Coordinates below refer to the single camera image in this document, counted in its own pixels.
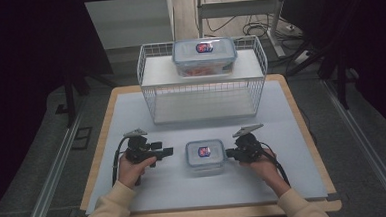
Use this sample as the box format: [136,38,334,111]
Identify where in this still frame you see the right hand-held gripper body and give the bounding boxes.
[231,123,267,165]

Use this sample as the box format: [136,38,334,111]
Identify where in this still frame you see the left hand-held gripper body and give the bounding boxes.
[121,127,156,170]

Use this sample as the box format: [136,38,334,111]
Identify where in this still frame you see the small clear food container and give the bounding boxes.
[184,138,229,178]

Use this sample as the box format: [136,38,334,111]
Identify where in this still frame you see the white wire shelf rack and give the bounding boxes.
[134,34,272,126]

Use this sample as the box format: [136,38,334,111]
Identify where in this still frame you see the large clear food container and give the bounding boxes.
[170,35,239,79]

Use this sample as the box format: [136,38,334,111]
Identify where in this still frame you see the person's left hand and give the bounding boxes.
[115,151,160,191]

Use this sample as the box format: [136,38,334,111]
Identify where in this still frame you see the person's right hand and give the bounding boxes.
[238,146,293,201]

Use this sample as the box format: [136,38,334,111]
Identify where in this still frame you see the white table mat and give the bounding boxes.
[79,77,330,217]

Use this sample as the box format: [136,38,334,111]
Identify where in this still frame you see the dark metal stand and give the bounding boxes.
[61,68,95,129]
[317,54,353,112]

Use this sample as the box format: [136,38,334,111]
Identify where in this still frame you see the white power strip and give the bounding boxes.
[292,49,312,66]

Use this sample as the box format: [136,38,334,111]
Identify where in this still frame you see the white panel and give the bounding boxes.
[84,0,176,52]

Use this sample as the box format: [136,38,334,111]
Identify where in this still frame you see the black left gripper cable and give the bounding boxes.
[109,136,133,188]

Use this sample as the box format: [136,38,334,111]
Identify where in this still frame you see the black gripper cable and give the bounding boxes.
[258,140,291,189]
[109,136,133,188]

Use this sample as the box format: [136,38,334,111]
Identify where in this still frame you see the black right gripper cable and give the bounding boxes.
[258,140,291,189]

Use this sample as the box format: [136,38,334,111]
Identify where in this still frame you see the grey metal floor rail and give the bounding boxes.
[322,75,386,217]
[15,103,90,217]

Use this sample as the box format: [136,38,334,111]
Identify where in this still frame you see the tangle of black floor cables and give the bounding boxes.
[205,12,307,57]

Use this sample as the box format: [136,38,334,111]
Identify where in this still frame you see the white metal desk frame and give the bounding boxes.
[194,0,289,63]

